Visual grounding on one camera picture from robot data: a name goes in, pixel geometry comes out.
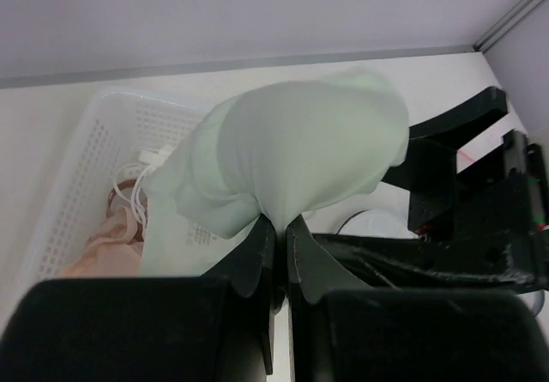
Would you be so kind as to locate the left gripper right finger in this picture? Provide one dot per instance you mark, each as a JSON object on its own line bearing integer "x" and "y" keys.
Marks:
{"x": 344, "y": 330}

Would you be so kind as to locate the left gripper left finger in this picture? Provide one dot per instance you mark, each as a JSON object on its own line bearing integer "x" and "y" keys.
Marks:
{"x": 213, "y": 327}

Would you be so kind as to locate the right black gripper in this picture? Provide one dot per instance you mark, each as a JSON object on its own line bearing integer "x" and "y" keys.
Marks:
{"x": 480, "y": 228}

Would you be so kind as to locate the blue-trimmed mesh laundry bag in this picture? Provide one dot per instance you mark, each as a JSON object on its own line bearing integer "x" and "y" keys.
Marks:
{"x": 377, "y": 223}

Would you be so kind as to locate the light green bra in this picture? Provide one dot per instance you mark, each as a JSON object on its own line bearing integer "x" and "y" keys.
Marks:
{"x": 276, "y": 151}

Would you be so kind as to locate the pink-trimmed mesh laundry bag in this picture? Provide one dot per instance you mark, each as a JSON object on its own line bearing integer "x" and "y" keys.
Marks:
{"x": 487, "y": 141}

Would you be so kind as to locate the white perforated plastic basket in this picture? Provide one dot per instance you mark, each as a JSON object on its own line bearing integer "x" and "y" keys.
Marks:
{"x": 116, "y": 125}

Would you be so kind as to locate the right aluminium frame post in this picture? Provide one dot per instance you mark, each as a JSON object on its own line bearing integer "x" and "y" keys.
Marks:
{"x": 510, "y": 20}

